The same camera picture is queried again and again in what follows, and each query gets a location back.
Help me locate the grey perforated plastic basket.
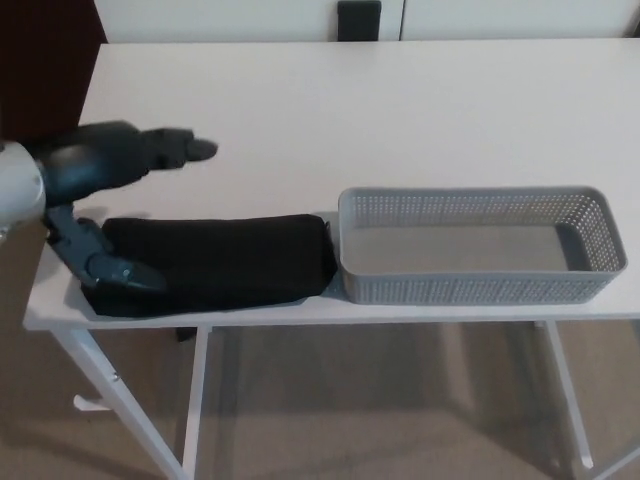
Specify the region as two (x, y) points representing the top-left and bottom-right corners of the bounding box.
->
(337, 185), (629, 307)

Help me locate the black fabric pencil case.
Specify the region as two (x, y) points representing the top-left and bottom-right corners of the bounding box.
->
(81, 213), (338, 318)

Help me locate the white cabinet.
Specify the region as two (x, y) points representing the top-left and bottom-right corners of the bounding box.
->
(96, 0), (640, 46)

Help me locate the black cabinet handle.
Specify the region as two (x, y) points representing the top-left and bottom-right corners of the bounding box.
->
(336, 0), (383, 42)

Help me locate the white hook on table leg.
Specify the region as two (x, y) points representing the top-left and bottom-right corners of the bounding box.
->
(72, 394), (114, 414)

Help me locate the white metal table leg frame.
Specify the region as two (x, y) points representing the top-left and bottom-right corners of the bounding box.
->
(536, 319), (640, 480)
(53, 325), (215, 480)

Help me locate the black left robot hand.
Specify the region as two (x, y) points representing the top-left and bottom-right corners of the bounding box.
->
(31, 119), (220, 293)

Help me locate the dark brown panel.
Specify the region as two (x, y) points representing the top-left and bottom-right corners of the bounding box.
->
(0, 0), (108, 144)

